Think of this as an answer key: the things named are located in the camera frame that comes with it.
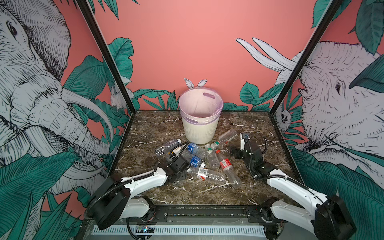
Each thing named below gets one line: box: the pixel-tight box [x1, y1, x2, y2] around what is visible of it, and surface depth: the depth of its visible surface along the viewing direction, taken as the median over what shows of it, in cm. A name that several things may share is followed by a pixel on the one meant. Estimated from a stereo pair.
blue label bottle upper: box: [187, 142, 209, 158], surface depth 95 cm
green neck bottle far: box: [210, 129, 238, 150], surface depth 105 cm
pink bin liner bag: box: [179, 87, 224, 125], surface depth 95 cm
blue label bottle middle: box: [190, 155, 206, 168], surface depth 90 cm
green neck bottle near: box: [207, 147, 220, 169], surface depth 94 cm
